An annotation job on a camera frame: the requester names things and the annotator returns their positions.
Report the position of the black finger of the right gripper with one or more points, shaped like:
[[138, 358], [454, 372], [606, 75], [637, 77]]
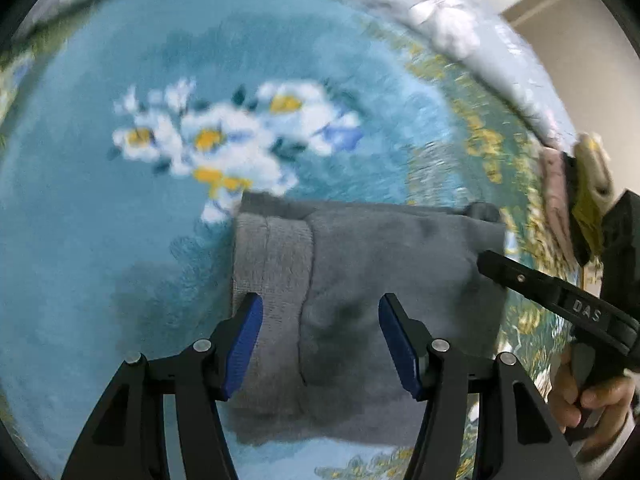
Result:
[[550, 293]]

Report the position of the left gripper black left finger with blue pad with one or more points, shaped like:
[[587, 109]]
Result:
[[124, 436]]

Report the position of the person's right hand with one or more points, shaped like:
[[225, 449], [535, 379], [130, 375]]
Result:
[[613, 397]]

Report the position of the dark grey sweatshirt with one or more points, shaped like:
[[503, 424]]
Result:
[[321, 368]]

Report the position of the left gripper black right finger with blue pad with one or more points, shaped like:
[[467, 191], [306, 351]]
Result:
[[516, 436]]

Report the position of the blue floral plush blanket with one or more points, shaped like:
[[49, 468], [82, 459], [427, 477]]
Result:
[[130, 131]]

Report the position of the hanging clothes pile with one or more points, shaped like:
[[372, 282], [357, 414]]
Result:
[[578, 191]]

